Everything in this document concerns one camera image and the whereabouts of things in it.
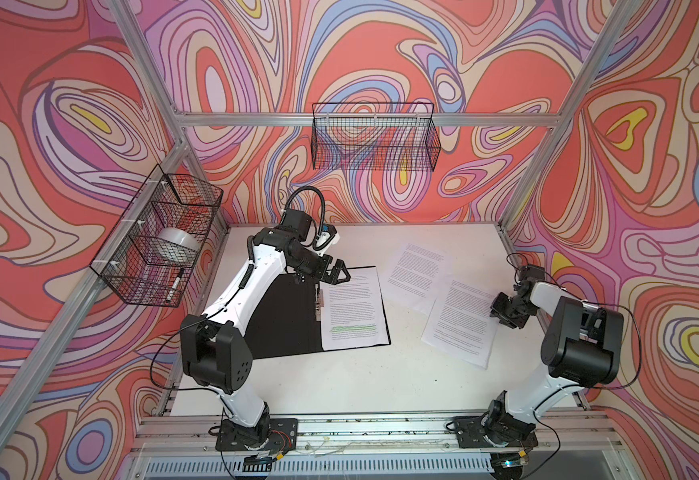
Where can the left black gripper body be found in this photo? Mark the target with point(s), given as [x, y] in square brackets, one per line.
[310, 264]

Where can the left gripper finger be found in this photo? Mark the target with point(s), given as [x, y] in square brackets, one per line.
[341, 264]
[332, 276]

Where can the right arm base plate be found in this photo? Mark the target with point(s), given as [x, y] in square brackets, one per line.
[477, 432]

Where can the black wire basket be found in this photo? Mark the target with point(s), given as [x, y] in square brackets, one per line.
[374, 136]
[137, 266]

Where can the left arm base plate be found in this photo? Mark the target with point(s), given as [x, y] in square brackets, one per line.
[273, 436]

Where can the blue file folder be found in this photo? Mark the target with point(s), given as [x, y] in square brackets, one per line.
[284, 322]

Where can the highlighted printed paper sheet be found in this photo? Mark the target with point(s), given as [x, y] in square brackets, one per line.
[353, 314]

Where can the white bowl in basket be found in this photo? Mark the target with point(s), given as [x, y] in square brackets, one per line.
[180, 238]

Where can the back black wire basket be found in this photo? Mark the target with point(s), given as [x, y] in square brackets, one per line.
[374, 136]

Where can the black marker pen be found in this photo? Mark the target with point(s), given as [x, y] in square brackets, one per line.
[174, 287]

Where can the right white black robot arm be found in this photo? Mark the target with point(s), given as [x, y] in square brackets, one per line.
[581, 349]

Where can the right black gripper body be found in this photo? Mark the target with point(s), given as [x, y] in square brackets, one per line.
[514, 311]

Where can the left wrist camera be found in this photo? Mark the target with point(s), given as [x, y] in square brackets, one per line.
[327, 237]

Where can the left black wire basket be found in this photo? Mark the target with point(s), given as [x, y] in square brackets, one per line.
[137, 266]

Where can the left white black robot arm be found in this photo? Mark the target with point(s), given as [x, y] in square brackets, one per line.
[213, 351]

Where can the metal folder clip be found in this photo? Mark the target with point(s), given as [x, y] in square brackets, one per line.
[319, 302]

